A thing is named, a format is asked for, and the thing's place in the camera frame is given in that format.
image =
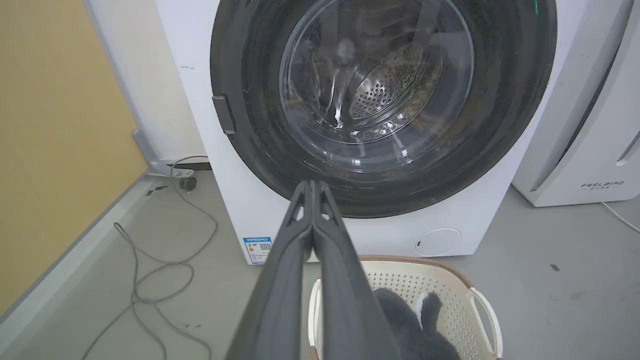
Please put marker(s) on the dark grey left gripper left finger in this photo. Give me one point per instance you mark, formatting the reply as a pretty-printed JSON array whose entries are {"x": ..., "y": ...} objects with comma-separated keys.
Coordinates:
[{"x": 280, "y": 295}]

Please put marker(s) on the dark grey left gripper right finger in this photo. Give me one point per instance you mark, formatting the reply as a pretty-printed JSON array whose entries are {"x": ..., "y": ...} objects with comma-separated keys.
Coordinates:
[{"x": 350, "y": 300}]

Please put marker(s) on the white front-load washing machine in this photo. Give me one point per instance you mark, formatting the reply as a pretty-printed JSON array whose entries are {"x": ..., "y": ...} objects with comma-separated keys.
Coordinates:
[{"x": 240, "y": 200}]

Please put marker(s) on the round black washing machine door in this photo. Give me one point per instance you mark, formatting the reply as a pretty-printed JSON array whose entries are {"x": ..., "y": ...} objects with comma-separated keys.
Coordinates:
[{"x": 505, "y": 100}]

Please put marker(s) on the blue energy label sticker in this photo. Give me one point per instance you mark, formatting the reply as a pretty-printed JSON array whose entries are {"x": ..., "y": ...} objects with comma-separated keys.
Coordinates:
[{"x": 257, "y": 249}]

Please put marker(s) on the grey and white garment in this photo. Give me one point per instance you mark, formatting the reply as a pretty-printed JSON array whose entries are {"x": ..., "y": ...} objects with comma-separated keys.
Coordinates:
[{"x": 425, "y": 335}]

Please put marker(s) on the cream perforated laundry basket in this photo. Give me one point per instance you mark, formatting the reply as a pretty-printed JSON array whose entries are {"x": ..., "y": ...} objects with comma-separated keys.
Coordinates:
[{"x": 460, "y": 300}]

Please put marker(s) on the white panel with caster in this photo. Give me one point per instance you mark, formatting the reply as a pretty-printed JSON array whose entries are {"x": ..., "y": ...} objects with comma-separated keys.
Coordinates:
[{"x": 145, "y": 75}]

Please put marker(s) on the white Feelbird appliance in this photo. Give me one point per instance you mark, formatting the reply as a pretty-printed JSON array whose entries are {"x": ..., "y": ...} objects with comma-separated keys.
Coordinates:
[{"x": 590, "y": 150}]

